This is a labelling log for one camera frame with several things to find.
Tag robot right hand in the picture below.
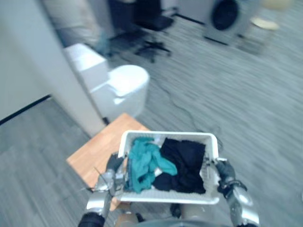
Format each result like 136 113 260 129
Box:
214 158 237 187

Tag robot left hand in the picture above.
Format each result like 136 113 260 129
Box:
100 153 130 192

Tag teal garment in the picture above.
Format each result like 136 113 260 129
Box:
127 137 178 194

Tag black garment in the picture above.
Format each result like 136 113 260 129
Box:
152 138 207 195

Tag white plastic laundry basket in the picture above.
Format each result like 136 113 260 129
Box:
117 130 221 205

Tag silver washing machine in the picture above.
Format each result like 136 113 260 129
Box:
203 0 262 46

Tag small wooden table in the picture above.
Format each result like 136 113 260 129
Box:
66 113 151 212

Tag robot right leg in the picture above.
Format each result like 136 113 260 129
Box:
181 205 208 221

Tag robot leg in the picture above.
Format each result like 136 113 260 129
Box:
115 203 140 227
181 205 208 221

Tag robot left leg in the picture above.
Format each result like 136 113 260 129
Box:
115 203 140 227

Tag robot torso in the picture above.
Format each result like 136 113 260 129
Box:
139 218 228 227

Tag white toilet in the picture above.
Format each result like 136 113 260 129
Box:
64 43 151 119

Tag black office chair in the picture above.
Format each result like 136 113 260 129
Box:
132 0 176 63

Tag round yellow side table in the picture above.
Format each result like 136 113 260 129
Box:
250 0 296 31

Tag thin black floor cable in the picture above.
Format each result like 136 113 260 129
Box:
151 79 222 152

